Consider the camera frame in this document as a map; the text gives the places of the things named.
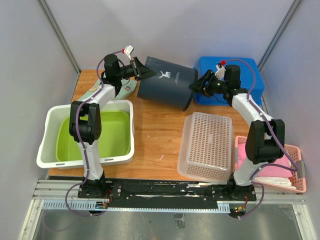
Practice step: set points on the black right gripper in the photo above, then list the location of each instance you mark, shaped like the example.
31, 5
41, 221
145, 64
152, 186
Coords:
200, 86

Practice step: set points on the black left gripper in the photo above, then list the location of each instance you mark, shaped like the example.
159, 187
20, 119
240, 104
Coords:
140, 71

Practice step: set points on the dark grey round bucket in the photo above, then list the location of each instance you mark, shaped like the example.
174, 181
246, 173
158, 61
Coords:
170, 85

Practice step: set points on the large blue plastic tub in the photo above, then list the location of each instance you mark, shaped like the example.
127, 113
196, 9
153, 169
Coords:
249, 77

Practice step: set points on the white perforated plastic basket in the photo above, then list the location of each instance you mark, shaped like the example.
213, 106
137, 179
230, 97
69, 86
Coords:
205, 152

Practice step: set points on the lime green plastic basin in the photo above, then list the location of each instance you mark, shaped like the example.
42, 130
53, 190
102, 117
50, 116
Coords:
114, 141

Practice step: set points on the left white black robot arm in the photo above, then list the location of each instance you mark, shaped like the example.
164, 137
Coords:
85, 125

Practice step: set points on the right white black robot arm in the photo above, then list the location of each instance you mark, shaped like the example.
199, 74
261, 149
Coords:
265, 140

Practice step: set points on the cartoon printed light cloth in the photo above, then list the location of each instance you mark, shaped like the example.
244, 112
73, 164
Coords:
127, 87

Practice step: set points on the pink cloth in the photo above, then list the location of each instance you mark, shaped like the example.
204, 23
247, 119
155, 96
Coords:
268, 171

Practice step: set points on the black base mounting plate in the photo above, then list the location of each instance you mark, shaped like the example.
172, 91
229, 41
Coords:
124, 192

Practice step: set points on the white rectangular plastic tub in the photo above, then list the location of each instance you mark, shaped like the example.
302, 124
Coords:
46, 157

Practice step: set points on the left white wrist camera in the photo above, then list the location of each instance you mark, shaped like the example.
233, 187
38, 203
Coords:
128, 50

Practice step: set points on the grey aluminium frame rail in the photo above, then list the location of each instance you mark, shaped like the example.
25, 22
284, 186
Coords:
58, 33

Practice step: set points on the white slotted cable duct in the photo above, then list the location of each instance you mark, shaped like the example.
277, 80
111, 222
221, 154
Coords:
221, 208

